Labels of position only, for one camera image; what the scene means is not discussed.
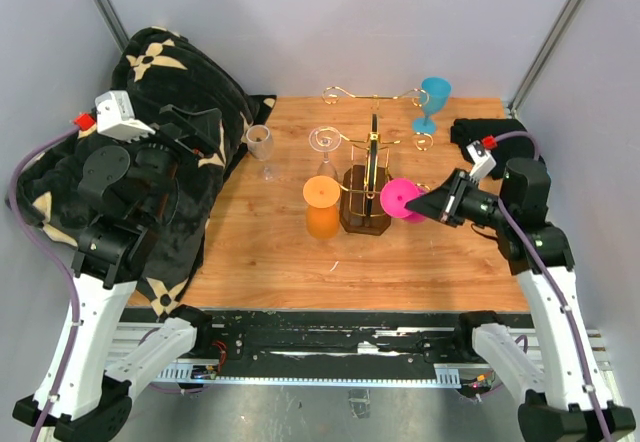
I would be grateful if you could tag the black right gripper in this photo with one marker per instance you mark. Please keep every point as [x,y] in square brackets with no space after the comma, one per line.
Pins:
[444,202]

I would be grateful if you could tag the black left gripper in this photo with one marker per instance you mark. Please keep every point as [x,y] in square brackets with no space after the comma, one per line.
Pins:
[203,129]

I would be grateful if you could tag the pink wine glass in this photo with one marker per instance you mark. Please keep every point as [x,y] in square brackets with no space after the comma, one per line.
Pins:
[396,194]

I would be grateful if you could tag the clear wine glass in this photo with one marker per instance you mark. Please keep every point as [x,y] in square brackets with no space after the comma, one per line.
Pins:
[260,143]
[325,140]

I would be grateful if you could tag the blue wine glass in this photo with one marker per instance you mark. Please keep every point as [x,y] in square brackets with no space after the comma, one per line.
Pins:
[433,98]

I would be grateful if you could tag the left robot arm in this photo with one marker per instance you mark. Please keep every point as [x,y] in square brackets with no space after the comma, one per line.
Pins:
[83,397]

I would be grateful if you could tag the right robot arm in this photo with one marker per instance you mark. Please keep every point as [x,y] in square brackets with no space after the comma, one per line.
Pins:
[565,398]

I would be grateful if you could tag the gold wine glass rack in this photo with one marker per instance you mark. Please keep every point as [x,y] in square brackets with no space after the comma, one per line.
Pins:
[360,211]

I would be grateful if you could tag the orange wine glass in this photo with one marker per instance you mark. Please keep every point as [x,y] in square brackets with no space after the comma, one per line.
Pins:
[321,194]

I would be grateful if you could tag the black floral blanket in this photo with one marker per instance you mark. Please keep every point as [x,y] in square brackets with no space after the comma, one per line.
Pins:
[159,67]

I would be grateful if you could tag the black cloth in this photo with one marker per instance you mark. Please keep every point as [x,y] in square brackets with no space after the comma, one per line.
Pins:
[465,131]

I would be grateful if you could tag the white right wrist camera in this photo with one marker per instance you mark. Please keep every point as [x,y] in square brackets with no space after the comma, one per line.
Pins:
[483,161]

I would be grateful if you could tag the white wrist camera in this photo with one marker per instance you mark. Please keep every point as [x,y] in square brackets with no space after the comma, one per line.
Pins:
[116,118]
[483,161]

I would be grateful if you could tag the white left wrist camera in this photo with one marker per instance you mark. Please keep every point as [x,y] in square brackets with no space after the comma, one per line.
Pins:
[116,118]

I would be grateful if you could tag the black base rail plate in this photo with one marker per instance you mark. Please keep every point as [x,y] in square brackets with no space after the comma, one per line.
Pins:
[326,348]

